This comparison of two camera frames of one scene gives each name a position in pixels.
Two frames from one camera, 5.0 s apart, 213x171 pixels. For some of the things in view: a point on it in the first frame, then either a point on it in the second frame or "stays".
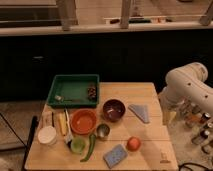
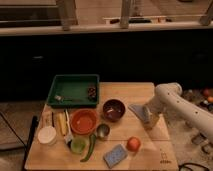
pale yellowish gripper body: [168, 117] → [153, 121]
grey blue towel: [141, 111] stays
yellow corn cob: [63, 122] stays
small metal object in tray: [60, 98] stays
